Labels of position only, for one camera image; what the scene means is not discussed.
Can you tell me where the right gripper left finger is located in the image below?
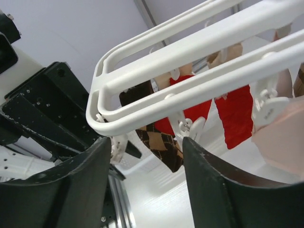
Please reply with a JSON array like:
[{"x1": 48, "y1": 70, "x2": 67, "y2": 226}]
[{"x1": 0, "y1": 137, "x2": 111, "y2": 228}]

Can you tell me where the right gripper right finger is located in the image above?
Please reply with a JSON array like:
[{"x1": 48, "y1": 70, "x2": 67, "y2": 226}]
[{"x1": 182, "y1": 137, "x2": 304, "y2": 228}]

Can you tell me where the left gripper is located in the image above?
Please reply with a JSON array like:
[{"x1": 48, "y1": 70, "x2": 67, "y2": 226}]
[{"x1": 0, "y1": 62, "x2": 98, "y2": 154}]

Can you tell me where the brown checkered sock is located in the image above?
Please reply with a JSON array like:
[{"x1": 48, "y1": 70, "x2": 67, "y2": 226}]
[{"x1": 119, "y1": 81, "x2": 183, "y2": 172}]

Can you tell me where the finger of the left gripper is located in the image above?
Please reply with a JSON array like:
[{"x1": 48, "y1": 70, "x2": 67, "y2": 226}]
[{"x1": 109, "y1": 140, "x2": 142, "y2": 181}]

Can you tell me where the pink sock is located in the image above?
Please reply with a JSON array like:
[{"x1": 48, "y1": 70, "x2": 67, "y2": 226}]
[{"x1": 252, "y1": 69, "x2": 304, "y2": 177}]

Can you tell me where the white plastic sock hanger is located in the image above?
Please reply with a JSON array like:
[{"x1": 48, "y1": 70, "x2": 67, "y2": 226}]
[{"x1": 86, "y1": 0, "x2": 304, "y2": 136}]

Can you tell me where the white hanger end clip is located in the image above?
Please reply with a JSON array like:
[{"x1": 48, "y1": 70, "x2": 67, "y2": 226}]
[{"x1": 110, "y1": 134, "x2": 128, "y2": 164}]

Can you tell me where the brown striped sock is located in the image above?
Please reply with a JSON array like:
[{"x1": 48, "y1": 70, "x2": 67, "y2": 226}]
[{"x1": 293, "y1": 63, "x2": 304, "y2": 97}]

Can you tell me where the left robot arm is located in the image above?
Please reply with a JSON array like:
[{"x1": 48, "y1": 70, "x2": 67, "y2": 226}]
[{"x1": 0, "y1": 13, "x2": 99, "y2": 182}]

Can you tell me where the red sock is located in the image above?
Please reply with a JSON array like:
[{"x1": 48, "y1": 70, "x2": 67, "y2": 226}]
[{"x1": 154, "y1": 75, "x2": 254, "y2": 150}]

